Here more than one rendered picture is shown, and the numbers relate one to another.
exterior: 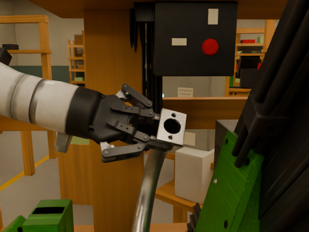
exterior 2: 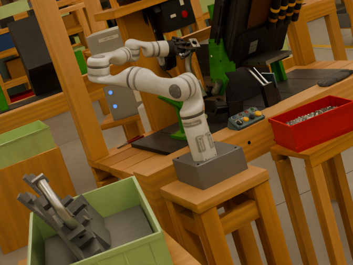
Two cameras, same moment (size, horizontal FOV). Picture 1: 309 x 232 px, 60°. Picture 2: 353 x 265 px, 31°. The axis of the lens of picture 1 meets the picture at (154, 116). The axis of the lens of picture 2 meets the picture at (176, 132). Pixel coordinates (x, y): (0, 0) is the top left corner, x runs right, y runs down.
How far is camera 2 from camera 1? 2.70 m
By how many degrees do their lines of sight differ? 24
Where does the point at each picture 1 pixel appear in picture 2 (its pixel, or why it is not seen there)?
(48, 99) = (163, 45)
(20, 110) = (156, 51)
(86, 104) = (172, 43)
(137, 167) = not seen: hidden behind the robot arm
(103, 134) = (178, 51)
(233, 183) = (218, 50)
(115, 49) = (139, 27)
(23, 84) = (154, 43)
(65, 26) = not seen: outside the picture
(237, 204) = (221, 53)
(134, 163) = not seen: hidden behind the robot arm
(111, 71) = (141, 38)
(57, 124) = (166, 52)
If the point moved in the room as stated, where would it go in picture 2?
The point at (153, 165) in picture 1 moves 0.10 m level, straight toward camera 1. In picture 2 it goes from (188, 61) to (199, 61)
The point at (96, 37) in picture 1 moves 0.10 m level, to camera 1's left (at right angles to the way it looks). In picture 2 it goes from (130, 24) to (112, 31)
